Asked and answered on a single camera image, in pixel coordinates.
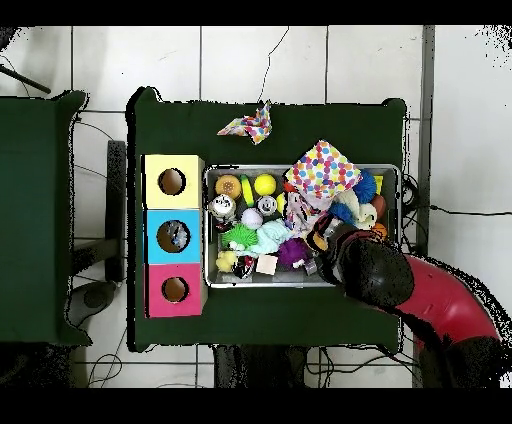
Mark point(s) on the crushed silver drink can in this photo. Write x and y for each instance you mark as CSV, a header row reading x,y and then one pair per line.
x,y
222,206

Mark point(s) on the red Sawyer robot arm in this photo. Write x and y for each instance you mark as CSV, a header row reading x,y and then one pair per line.
x,y
416,296

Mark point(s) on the blue spiky rubber ball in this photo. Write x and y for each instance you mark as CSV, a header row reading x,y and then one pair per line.
x,y
366,186

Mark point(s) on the grey stand base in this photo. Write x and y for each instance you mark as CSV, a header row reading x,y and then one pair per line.
x,y
98,298

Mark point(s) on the black panel stand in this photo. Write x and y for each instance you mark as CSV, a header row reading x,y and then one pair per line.
x,y
117,208

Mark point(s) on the plain yellow ball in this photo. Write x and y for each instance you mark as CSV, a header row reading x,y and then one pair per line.
x,y
265,185

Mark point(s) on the wooden box with three holes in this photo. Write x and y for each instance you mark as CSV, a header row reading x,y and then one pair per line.
x,y
173,218

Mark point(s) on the shallow clear mesh bin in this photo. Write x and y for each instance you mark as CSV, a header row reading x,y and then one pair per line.
x,y
240,280

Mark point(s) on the yellow rubber duck toy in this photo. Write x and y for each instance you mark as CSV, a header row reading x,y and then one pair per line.
x,y
226,261

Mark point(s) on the colourful patterned cloth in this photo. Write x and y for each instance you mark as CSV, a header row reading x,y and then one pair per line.
x,y
254,126

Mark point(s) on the mint green knitted cloth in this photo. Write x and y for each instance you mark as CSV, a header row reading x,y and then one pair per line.
x,y
274,236

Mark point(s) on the polka dot cloth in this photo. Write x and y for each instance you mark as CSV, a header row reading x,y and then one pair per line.
x,y
324,170

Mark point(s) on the cream knitted cloth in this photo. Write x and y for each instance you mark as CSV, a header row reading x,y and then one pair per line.
x,y
366,214

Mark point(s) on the orange ball with cream dots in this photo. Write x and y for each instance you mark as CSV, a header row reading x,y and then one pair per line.
x,y
228,186

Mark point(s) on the white baseball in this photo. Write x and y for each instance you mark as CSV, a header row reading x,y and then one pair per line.
x,y
252,218

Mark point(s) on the tan plush animal toy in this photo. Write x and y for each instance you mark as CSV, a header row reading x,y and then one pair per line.
x,y
319,241

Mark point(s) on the whitish foil wrapper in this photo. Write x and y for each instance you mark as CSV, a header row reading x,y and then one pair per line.
x,y
300,210

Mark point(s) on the dark green table cloth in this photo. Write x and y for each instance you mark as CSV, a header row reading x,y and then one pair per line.
x,y
40,200
336,120

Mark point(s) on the green spiky rubber ball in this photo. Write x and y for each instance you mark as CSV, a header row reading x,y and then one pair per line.
x,y
238,236

